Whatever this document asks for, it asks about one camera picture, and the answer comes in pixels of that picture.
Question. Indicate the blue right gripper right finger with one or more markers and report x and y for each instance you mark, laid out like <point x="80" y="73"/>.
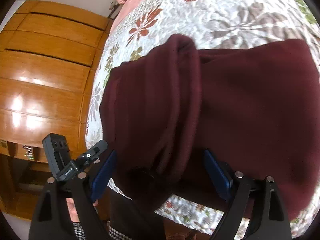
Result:
<point x="219" y="175"/>

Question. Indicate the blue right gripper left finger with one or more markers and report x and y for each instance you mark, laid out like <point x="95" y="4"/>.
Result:
<point x="101" y="179"/>

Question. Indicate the maroon pants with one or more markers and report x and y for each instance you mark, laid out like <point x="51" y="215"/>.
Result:
<point x="255" y="109"/>

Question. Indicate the checkered left sleeve forearm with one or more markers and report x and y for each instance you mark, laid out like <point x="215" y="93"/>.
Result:
<point x="113" y="233"/>

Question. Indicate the person's left hand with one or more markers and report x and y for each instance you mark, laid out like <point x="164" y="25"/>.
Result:
<point x="72" y="210"/>

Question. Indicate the orange wooden wardrobe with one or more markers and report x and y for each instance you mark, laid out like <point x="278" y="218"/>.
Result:
<point x="49" y="55"/>

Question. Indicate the white floral quilt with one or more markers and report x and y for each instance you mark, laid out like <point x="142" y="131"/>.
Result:
<point x="212" y="24"/>

